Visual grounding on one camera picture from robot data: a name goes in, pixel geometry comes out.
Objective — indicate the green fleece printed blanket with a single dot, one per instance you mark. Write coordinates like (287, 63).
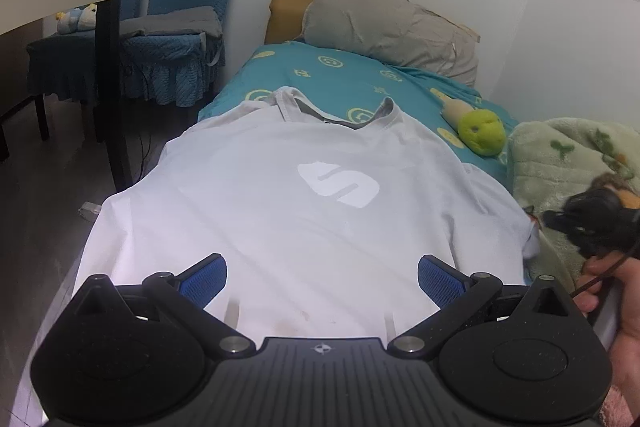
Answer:
(555, 167)

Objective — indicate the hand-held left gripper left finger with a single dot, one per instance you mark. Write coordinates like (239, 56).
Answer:
(204, 281)

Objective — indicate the person's right hand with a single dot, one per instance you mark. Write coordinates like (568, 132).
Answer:
(597, 282)

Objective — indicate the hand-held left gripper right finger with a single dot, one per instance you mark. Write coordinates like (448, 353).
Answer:
(441, 283)

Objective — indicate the grey pillow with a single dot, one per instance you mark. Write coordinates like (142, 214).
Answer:
(385, 27)

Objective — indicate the mustard yellow headboard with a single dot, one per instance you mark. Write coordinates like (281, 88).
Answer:
(285, 17)

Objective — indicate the person's right forearm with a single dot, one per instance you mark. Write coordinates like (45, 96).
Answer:
(625, 382)

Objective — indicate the bed with teal printed sheet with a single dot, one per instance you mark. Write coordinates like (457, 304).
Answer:
(320, 74)

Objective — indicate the grey folded garment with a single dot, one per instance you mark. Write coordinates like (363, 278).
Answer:
(170, 22)

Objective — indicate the green plush toy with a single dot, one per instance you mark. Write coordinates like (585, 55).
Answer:
(481, 129)

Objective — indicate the small clear plastic object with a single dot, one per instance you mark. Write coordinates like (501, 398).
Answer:
(91, 210)

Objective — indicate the white t-shirt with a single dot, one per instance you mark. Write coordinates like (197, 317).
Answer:
(280, 232)

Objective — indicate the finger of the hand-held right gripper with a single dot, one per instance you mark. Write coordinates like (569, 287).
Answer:
(552, 219)

